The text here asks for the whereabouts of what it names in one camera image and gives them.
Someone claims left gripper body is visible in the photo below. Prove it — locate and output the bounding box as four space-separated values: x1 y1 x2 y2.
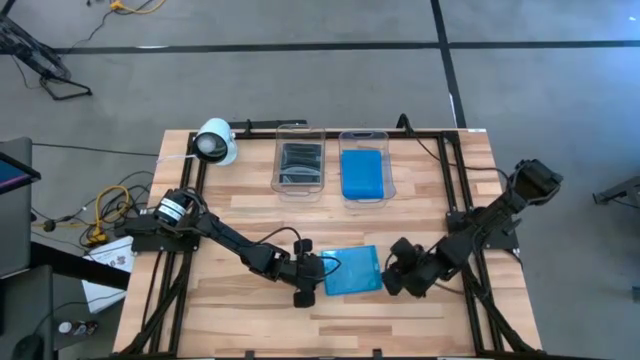
279 238 327 309

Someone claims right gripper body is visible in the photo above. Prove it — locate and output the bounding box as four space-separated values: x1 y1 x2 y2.
380 237 436 297

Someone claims blue jewel case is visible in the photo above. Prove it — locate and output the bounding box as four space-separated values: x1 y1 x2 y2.
340 148 386 201
321 244 384 298

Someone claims clear jewel case black tray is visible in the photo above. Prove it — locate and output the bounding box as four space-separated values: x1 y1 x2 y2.
277 142 323 187

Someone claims clear plastic bin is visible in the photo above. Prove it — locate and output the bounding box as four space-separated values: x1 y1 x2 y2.
337 129 397 210
270 123 327 204

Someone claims white cardboard box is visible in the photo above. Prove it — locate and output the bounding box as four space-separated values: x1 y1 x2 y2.
81 234 136 315

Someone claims small black gadget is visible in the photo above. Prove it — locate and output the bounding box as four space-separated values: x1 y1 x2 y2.
72 319 100 337

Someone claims black floor beam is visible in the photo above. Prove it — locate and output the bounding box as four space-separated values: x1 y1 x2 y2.
29 241 132 291

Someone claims grey stand leg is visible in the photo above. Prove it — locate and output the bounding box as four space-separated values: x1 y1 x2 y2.
592 173 640 206

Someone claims dark grey desk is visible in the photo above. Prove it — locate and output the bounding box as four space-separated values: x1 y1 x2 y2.
0 263 56 360

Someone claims black computer mouse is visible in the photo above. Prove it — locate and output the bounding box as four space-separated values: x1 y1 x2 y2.
12 333 45 360

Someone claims grey cabinet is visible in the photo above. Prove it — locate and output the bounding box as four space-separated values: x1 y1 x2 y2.
0 137 34 279

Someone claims blue screen tablet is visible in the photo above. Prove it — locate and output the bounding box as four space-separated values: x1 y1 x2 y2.
0 151 42 196

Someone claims black tripod stand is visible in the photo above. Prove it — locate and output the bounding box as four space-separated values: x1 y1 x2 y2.
0 0 94 101

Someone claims black metal table frame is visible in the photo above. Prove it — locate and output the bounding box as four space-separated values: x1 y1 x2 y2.
117 118 544 360

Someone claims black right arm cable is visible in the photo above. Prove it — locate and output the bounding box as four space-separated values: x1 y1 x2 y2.
397 113 516 191

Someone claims yellow floor cable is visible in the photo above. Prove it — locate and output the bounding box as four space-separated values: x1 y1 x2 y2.
91 184 132 247
108 0 167 15

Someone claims thin black floor cable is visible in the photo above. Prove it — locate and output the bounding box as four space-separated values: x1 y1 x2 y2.
31 142 160 158

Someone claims black floor cable bundle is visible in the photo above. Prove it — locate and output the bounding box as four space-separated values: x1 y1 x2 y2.
29 169 156 246

